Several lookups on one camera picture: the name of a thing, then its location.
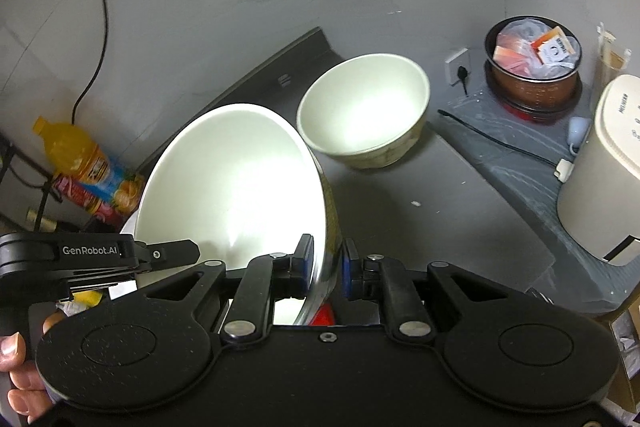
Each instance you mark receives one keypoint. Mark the person left hand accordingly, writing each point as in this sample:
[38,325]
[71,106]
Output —
[24,397]

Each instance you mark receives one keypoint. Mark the brown pot with packets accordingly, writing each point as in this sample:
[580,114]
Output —
[532,67]

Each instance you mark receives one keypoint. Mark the cream electric kettle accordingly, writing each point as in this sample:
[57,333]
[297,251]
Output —
[598,202]

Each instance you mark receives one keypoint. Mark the white bowl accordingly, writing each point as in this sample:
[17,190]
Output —
[240,182]
[366,112]

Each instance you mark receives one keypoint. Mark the red drink can lower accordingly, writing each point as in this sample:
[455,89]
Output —
[78,195]

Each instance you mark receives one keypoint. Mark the orange juice bottle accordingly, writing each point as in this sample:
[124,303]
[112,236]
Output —
[72,152]

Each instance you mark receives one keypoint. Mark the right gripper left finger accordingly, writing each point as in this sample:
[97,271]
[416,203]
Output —
[267,279]

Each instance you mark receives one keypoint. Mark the red and black bowl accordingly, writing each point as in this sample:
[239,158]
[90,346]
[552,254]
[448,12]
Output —
[324,317]

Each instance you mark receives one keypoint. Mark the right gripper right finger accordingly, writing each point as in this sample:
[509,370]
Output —
[386,282]

